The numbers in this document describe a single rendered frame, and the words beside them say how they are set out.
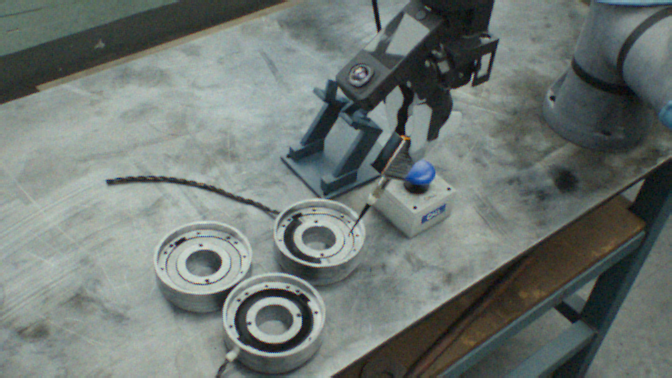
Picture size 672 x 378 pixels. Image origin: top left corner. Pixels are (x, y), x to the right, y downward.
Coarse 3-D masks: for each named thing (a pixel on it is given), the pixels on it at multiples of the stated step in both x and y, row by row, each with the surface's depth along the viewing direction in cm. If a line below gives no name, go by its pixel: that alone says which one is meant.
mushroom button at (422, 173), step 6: (420, 162) 93; (426, 162) 93; (414, 168) 92; (420, 168) 92; (426, 168) 92; (432, 168) 92; (408, 174) 91; (414, 174) 91; (420, 174) 91; (426, 174) 91; (432, 174) 92; (408, 180) 91; (414, 180) 91; (420, 180) 91; (426, 180) 91; (432, 180) 92
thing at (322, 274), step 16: (288, 208) 90; (304, 208) 92; (320, 208) 92; (336, 208) 92; (288, 224) 90; (304, 224) 90; (320, 224) 90; (352, 224) 91; (304, 240) 91; (320, 240) 92; (336, 240) 89; (288, 256) 85; (320, 256) 87; (352, 256) 86; (288, 272) 88; (304, 272) 85; (320, 272) 85; (336, 272) 86
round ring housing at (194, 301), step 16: (192, 224) 87; (208, 224) 88; (224, 224) 88; (160, 240) 85; (176, 240) 87; (224, 240) 88; (240, 240) 87; (160, 256) 85; (192, 256) 86; (208, 256) 87; (224, 256) 86; (240, 256) 86; (160, 272) 83; (224, 272) 84; (240, 272) 84; (160, 288) 83; (176, 288) 81; (224, 288) 81; (176, 304) 83; (192, 304) 82; (208, 304) 82
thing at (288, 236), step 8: (296, 216) 91; (296, 224) 90; (288, 232) 89; (280, 240) 88; (288, 240) 88; (344, 240) 89; (288, 248) 87; (296, 248) 87; (352, 248) 88; (296, 256) 87; (304, 256) 87; (312, 256) 87
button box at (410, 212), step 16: (384, 192) 94; (400, 192) 93; (416, 192) 93; (432, 192) 93; (448, 192) 93; (384, 208) 95; (400, 208) 92; (416, 208) 91; (432, 208) 93; (448, 208) 95; (400, 224) 94; (416, 224) 92; (432, 224) 95
